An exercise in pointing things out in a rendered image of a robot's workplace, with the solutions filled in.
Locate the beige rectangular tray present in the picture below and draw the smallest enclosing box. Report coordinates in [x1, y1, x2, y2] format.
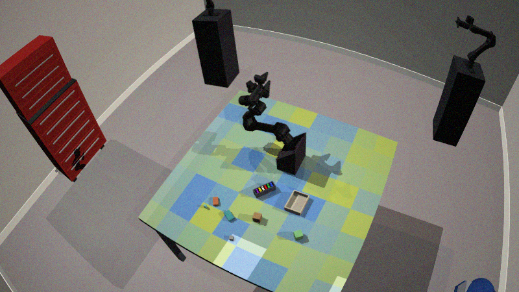
[284, 189, 309, 216]

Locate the teal rectangular block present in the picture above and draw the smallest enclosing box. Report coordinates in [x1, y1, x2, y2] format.
[223, 210, 235, 222]

